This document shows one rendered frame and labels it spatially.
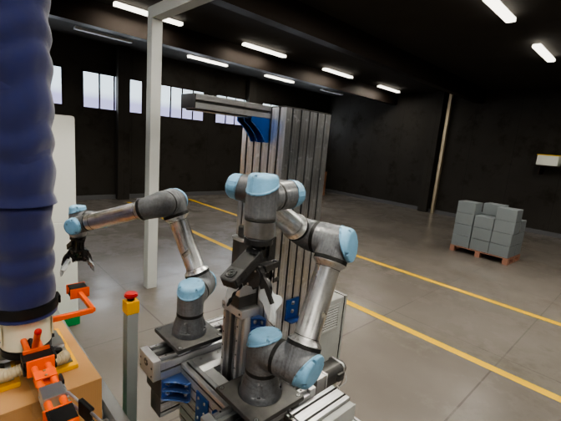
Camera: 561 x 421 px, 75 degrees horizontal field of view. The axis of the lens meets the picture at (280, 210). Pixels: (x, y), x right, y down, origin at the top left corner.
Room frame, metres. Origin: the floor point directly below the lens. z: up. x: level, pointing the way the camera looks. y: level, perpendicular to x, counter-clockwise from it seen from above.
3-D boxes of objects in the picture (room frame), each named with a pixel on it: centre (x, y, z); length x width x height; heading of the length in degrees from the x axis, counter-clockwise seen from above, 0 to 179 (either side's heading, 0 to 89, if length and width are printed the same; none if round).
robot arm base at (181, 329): (1.49, 0.36, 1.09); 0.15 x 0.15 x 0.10
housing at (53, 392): (0.99, 0.65, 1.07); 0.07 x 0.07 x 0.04; 44
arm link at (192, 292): (1.50, 0.36, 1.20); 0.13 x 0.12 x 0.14; 173
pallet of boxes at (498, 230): (7.21, -4.23, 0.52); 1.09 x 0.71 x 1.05; 41
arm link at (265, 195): (0.85, 0.04, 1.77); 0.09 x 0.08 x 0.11; 147
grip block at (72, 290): (1.72, 0.99, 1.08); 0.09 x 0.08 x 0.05; 134
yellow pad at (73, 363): (1.39, 0.90, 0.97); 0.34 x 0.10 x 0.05; 44
